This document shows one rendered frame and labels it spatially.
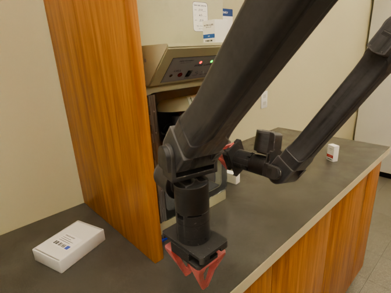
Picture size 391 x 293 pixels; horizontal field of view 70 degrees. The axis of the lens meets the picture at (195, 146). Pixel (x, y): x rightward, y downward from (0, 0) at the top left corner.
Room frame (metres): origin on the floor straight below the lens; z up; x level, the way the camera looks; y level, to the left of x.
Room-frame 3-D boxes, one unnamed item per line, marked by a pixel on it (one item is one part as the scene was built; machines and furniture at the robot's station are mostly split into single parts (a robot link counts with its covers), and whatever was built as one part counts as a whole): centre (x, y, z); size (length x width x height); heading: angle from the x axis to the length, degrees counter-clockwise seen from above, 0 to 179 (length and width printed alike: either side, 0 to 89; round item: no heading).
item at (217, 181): (0.84, 0.00, 1.19); 0.30 x 0.01 x 0.40; 131
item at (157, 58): (0.81, -0.03, 1.46); 0.32 x 0.12 x 0.10; 132
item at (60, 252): (0.70, 0.39, 0.96); 0.16 x 0.12 x 0.04; 150
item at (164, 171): (0.44, 0.03, 1.30); 0.11 x 0.09 x 0.12; 28
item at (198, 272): (0.40, 0.00, 1.14); 0.07 x 0.07 x 0.09; 42
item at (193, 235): (0.40, 0.01, 1.21); 0.10 x 0.07 x 0.07; 42
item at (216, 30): (0.85, -0.07, 1.54); 0.05 x 0.05 x 0.06; 38
